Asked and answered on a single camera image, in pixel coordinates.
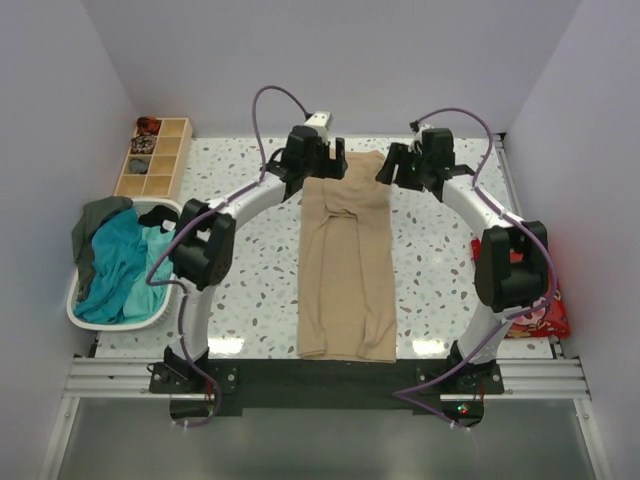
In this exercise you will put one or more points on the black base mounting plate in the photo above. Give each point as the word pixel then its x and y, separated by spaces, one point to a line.
pixel 231 386

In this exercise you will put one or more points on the white laundry basket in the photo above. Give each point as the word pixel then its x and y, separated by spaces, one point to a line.
pixel 149 297

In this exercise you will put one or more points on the aluminium rail frame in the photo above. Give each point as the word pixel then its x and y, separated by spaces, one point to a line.
pixel 112 427

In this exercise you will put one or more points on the teal blue t shirt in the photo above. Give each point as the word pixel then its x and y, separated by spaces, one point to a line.
pixel 120 257

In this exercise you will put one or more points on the red cartoon folded t shirt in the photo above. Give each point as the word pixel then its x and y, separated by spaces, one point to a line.
pixel 543 323

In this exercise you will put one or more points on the dark grey t shirt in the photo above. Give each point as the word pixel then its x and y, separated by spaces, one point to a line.
pixel 94 215

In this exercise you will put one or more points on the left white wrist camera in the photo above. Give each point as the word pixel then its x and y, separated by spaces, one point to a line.
pixel 320 121

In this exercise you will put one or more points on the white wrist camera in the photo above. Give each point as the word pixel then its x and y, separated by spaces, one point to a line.
pixel 320 121
pixel 416 144

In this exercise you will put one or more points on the beige t shirt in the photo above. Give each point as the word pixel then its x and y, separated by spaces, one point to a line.
pixel 346 284

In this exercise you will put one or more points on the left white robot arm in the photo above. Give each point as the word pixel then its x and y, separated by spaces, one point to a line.
pixel 202 250

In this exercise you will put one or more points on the dark patterned item in organizer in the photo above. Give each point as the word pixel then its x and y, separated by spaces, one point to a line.
pixel 143 144

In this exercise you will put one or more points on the grey item in organizer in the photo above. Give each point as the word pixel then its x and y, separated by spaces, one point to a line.
pixel 138 165

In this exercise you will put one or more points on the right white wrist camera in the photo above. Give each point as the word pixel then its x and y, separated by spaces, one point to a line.
pixel 416 144

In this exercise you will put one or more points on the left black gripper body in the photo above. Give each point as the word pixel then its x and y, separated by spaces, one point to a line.
pixel 316 166

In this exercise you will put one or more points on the black garment with white tag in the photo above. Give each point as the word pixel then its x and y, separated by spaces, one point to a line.
pixel 159 216

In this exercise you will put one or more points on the orange black item in organizer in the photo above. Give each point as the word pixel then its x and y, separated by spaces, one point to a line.
pixel 148 125

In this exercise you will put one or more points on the wooden compartment organizer box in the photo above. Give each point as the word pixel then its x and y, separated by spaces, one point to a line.
pixel 167 165

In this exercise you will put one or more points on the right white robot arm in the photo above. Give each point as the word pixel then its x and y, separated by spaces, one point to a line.
pixel 513 264

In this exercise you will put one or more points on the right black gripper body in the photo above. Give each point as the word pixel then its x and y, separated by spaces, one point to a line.
pixel 427 165

